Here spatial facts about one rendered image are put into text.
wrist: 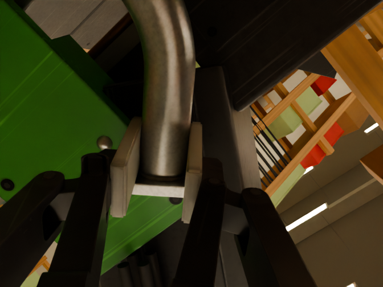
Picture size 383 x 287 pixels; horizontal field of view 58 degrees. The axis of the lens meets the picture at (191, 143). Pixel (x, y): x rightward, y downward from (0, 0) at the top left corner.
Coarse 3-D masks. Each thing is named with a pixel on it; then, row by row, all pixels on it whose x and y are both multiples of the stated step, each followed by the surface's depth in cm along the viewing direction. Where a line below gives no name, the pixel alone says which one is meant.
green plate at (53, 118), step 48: (0, 0) 21; (0, 48) 22; (48, 48) 22; (0, 96) 23; (48, 96) 23; (96, 96) 23; (0, 144) 24; (48, 144) 24; (96, 144) 24; (0, 192) 26; (144, 240) 27
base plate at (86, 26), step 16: (48, 0) 59; (64, 0) 62; (80, 0) 66; (96, 0) 70; (112, 0) 75; (32, 16) 60; (48, 16) 63; (64, 16) 67; (80, 16) 71; (96, 16) 76; (112, 16) 82; (48, 32) 68; (64, 32) 73; (80, 32) 78; (96, 32) 83
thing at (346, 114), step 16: (304, 80) 355; (320, 80) 377; (336, 80) 387; (288, 96) 339; (304, 96) 359; (352, 96) 380; (256, 112) 384; (272, 112) 324; (288, 112) 343; (304, 112) 347; (336, 112) 361; (352, 112) 387; (368, 112) 403; (256, 128) 310; (272, 128) 354; (288, 128) 339; (320, 128) 344; (336, 128) 370; (352, 128) 387; (272, 144) 312; (288, 144) 383; (304, 144) 332; (320, 144) 348; (272, 160) 306; (288, 160) 349; (304, 160) 352; (320, 160) 344; (272, 176) 340; (288, 176) 323; (272, 192) 296
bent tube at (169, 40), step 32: (128, 0) 18; (160, 0) 18; (160, 32) 18; (192, 32) 19; (160, 64) 19; (192, 64) 19; (160, 96) 19; (192, 96) 20; (160, 128) 20; (160, 160) 21; (160, 192) 21
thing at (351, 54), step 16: (352, 32) 88; (336, 48) 90; (352, 48) 89; (368, 48) 88; (336, 64) 92; (352, 64) 90; (368, 64) 89; (352, 80) 90; (368, 80) 90; (368, 96) 90
